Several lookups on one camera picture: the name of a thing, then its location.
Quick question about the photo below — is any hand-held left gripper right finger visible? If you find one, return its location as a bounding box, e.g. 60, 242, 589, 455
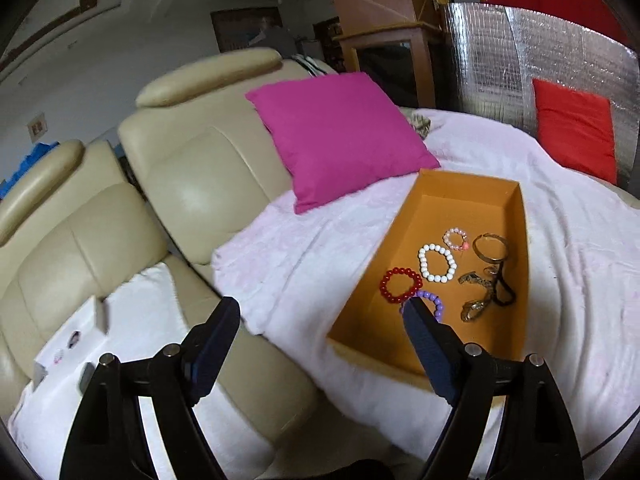
402, 297, 583, 480

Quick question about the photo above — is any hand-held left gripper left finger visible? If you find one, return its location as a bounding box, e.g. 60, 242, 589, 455
59, 296, 241, 480

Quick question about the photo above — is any purple bead bracelet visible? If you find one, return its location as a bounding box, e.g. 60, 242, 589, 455
400, 289, 446, 324

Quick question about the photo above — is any metal wristwatch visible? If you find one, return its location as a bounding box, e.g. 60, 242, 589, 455
458, 270, 494, 322

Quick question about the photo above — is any red bead bracelet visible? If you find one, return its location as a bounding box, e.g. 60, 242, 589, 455
379, 267, 424, 305

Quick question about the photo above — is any white bead bracelet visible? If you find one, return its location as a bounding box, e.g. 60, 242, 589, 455
417, 242, 457, 283

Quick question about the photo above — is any black cord bracelet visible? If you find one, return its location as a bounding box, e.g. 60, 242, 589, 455
492, 267, 517, 307

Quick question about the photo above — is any metal bangle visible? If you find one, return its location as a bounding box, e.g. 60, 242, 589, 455
472, 232, 509, 262

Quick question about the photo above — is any small pink bead bracelet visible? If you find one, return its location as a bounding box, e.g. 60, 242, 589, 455
442, 227, 470, 252

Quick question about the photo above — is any orange cardboard box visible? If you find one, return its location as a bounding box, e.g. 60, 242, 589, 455
326, 168, 531, 392

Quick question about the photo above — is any white cloth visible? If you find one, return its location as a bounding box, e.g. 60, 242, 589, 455
7, 262, 281, 480

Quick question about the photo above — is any white shallow box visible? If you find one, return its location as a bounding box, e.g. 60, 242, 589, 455
31, 294, 112, 397

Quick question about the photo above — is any pale pink blanket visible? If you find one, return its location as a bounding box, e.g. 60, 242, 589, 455
212, 108, 640, 477

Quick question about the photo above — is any beige leather sofa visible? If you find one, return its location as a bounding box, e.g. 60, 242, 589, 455
0, 47, 346, 480

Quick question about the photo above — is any patterned crumpled cloth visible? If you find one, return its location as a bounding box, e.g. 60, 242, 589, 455
406, 111, 434, 139

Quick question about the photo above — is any magenta pillow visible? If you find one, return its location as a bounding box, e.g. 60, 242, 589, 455
245, 72, 442, 215

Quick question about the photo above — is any blue plastic sheet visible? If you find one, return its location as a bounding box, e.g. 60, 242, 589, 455
0, 141, 62, 197

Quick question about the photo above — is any red pillow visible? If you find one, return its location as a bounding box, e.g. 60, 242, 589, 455
531, 78, 617, 186

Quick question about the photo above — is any silver foil panel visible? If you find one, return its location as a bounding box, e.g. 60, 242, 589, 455
440, 2, 640, 192

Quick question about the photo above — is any dark framed picture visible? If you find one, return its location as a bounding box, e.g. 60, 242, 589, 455
210, 7, 284, 54

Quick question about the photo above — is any wooden cabinet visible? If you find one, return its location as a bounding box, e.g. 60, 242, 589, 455
320, 0, 447, 109

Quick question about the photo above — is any small wall picture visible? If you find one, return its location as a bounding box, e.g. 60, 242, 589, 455
27, 115, 49, 144

